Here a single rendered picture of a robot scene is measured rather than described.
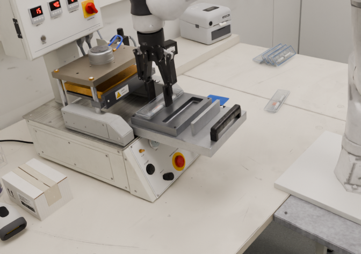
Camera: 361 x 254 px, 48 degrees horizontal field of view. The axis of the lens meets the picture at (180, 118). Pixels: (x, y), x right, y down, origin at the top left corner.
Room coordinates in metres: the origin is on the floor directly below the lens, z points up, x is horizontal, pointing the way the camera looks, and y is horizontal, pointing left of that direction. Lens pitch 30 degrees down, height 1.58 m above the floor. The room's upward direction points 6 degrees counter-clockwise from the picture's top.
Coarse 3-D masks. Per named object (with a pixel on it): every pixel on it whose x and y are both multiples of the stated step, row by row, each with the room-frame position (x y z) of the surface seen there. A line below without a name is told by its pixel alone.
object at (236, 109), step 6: (234, 108) 1.00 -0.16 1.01; (240, 108) 1.02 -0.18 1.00; (228, 114) 0.97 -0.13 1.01; (234, 114) 0.99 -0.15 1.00; (240, 114) 1.02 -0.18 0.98; (222, 120) 0.94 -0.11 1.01; (228, 120) 0.96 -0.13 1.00; (216, 126) 0.92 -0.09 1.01; (222, 126) 0.93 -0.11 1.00; (210, 132) 0.91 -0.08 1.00; (216, 132) 0.91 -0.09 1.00; (216, 138) 0.90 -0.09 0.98
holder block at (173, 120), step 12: (180, 96) 1.14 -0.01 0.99; (192, 96) 1.13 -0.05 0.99; (168, 108) 1.07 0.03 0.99; (180, 108) 1.08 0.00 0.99; (192, 108) 1.08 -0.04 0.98; (204, 108) 1.07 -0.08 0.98; (132, 120) 1.04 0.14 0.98; (144, 120) 1.02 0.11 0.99; (156, 120) 1.01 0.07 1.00; (168, 120) 1.02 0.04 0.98; (180, 120) 0.99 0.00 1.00; (192, 120) 1.02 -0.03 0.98; (168, 132) 0.97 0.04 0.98; (180, 132) 0.96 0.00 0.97
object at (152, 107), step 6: (174, 90) 1.17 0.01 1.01; (180, 90) 1.16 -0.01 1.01; (162, 96) 1.13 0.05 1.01; (174, 96) 1.12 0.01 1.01; (150, 102) 1.10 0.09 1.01; (156, 102) 1.10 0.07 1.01; (162, 102) 1.09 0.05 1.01; (144, 108) 1.07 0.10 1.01; (150, 108) 1.06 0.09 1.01; (156, 108) 1.06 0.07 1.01; (144, 114) 1.03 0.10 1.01; (150, 114) 1.03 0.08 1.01
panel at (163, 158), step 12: (132, 144) 1.01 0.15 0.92; (144, 144) 1.03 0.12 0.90; (144, 156) 1.01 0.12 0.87; (156, 156) 1.04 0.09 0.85; (168, 156) 1.06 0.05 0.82; (192, 156) 1.13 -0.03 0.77; (144, 168) 0.98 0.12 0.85; (156, 168) 1.01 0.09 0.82; (168, 168) 1.04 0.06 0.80; (180, 168) 1.07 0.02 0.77; (156, 180) 0.98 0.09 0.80; (168, 180) 1.01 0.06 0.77; (156, 192) 0.96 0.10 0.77
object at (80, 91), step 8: (120, 72) 1.23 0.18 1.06; (128, 72) 1.23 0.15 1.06; (136, 72) 1.23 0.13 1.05; (112, 80) 1.18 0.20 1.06; (120, 80) 1.17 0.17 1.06; (72, 88) 1.18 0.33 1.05; (80, 88) 1.16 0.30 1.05; (88, 88) 1.14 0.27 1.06; (96, 88) 1.13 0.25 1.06; (104, 88) 1.13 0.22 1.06; (80, 96) 1.16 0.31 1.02; (88, 96) 1.14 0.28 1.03
